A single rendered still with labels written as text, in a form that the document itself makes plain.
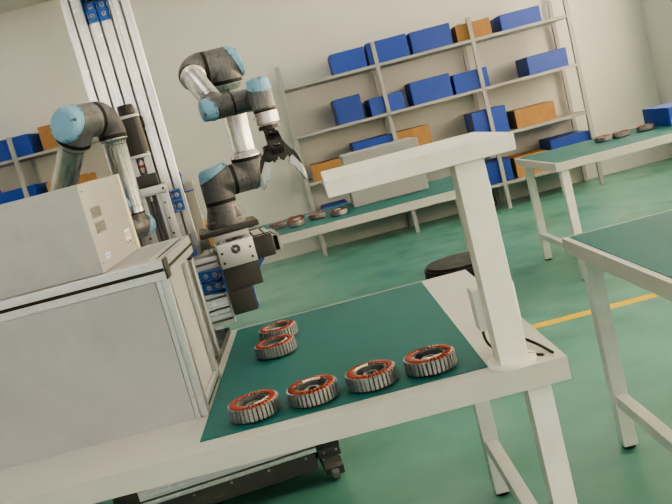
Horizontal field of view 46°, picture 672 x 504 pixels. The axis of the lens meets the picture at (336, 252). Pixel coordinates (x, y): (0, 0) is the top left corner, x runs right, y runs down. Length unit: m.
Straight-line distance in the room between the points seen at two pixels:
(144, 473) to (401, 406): 0.53
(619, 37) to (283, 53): 3.67
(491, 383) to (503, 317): 0.13
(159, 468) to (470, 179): 0.84
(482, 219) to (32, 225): 0.96
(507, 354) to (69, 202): 0.98
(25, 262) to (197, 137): 7.14
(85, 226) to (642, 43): 8.34
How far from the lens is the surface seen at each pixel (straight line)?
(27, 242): 1.87
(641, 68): 9.64
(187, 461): 1.67
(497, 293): 1.62
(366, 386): 1.68
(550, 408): 1.73
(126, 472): 1.70
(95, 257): 1.84
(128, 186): 2.85
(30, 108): 9.35
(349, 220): 4.76
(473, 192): 1.58
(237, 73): 3.04
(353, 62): 8.37
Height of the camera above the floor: 1.30
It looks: 9 degrees down
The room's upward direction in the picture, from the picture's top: 15 degrees counter-clockwise
